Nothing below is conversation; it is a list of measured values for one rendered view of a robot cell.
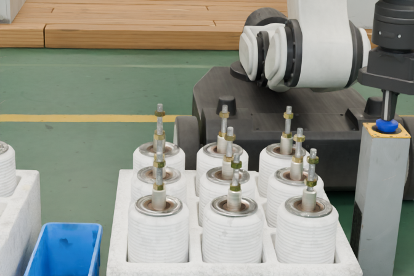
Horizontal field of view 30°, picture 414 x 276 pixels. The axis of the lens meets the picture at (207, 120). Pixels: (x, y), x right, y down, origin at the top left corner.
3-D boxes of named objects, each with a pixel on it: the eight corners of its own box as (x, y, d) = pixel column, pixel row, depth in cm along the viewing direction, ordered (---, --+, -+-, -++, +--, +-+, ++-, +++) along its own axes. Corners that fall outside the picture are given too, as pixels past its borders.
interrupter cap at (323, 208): (337, 219, 119) (337, 215, 119) (289, 220, 118) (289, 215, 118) (326, 198, 126) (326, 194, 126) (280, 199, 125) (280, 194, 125)
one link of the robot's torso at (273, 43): (243, 32, 203) (278, 16, 156) (317, 32, 205) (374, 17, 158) (242, 91, 204) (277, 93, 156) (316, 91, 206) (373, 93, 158)
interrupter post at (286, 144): (283, 156, 143) (284, 140, 142) (276, 151, 145) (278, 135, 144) (294, 154, 144) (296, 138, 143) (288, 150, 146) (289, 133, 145)
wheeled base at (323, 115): (174, 111, 235) (176, 2, 223) (340, 111, 240) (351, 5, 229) (190, 202, 175) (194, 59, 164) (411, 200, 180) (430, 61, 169)
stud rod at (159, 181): (156, 196, 121) (157, 151, 118) (162, 196, 121) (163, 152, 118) (154, 198, 120) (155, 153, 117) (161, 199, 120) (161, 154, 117)
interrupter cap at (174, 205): (136, 196, 124) (137, 192, 124) (183, 198, 124) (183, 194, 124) (132, 217, 117) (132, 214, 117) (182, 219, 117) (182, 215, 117)
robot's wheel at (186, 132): (172, 180, 192) (173, 104, 185) (191, 180, 192) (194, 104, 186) (176, 217, 173) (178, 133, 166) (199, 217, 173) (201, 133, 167)
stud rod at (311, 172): (313, 193, 122) (317, 148, 119) (312, 195, 121) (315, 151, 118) (307, 192, 122) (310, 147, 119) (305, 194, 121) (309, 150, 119)
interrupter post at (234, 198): (223, 209, 121) (224, 190, 120) (230, 203, 123) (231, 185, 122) (237, 213, 120) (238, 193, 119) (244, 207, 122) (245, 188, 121)
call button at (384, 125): (372, 127, 141) (373, 117, 141) (393, 128, 141) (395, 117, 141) (377, 135, 137) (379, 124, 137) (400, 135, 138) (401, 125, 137)
